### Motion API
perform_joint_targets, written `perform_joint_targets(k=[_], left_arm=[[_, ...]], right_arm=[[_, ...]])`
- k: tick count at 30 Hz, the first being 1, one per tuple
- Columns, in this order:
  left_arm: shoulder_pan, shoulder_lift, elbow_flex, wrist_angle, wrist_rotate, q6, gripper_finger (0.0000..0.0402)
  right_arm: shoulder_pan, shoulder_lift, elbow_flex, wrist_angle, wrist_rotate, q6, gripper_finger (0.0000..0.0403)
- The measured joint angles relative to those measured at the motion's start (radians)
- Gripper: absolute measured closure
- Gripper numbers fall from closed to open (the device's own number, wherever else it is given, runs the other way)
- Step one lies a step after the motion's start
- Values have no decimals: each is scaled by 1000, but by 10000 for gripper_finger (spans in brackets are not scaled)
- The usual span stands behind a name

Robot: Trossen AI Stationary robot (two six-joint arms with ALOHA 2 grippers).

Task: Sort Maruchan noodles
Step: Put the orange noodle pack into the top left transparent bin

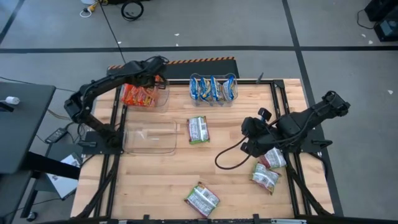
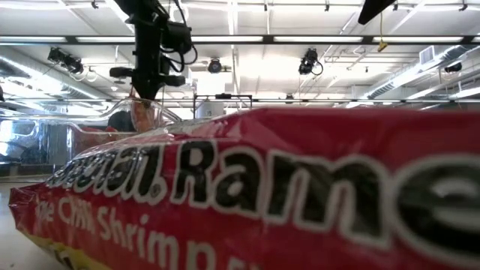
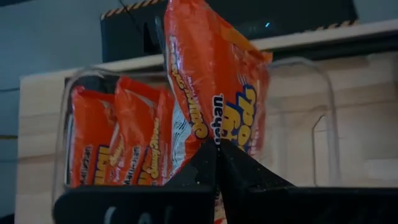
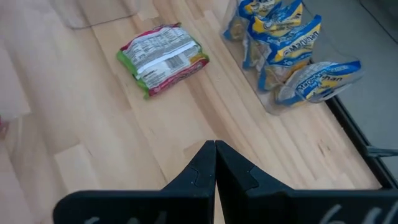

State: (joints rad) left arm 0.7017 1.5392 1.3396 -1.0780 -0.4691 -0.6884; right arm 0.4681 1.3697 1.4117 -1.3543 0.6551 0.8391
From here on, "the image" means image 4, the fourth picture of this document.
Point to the clear plastic bin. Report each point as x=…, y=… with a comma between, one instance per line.
x=270, y=105

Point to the lime chili Maruchan noodle pack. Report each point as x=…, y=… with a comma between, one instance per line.
x=161, y=59

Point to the black metal rig frame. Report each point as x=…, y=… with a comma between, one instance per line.
x=357, y=140

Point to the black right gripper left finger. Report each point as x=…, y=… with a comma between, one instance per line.
x=140, y=207

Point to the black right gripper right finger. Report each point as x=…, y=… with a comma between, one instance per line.
x=295, y=207

